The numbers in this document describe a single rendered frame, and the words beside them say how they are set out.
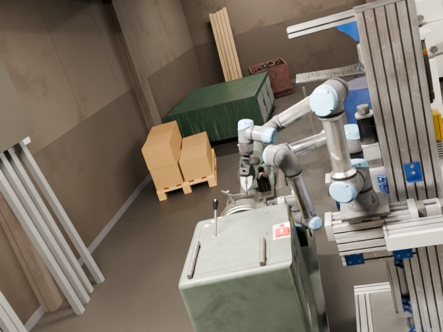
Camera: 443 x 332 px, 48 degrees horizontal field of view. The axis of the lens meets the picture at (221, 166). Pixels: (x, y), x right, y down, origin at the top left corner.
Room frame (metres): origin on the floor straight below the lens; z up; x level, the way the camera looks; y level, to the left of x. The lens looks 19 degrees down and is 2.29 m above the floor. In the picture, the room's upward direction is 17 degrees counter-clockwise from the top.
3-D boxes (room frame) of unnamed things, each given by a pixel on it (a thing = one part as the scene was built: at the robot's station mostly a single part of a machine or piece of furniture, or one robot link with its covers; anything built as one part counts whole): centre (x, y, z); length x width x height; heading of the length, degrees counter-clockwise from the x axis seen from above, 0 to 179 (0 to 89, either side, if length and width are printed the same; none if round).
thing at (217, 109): (8.54, -0.35, 0.33); 1.74 x 1.54 x 0.66; 163
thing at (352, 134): (2.62, -0.74, 1.33); 0.13 x 0.12 x 0.14; 22
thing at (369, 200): (2.14, -0.60, 1.21); 0.15 x 0.15 x 0.10
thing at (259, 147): (3.60, -0.27, 1.01); 0.30 x 0.20 x 0.29; 169
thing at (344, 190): (2.04, -0.51, 1.54); 0.15 x 0.12 x 0.55; 140
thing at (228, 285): (2.02, 0.02, 1.06); 0.59 x 0.48 x 0.39; 169
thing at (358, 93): (5.44, -1.83, 0.45); 0.60 x 0.60 x 0.90
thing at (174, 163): (6.64, 0.47, 0.36); 1.22 x 0.87 x 0.72; 170
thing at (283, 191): (3.02, -0.17, 0.95); 0.43 x 0.18 x 0.04; 79
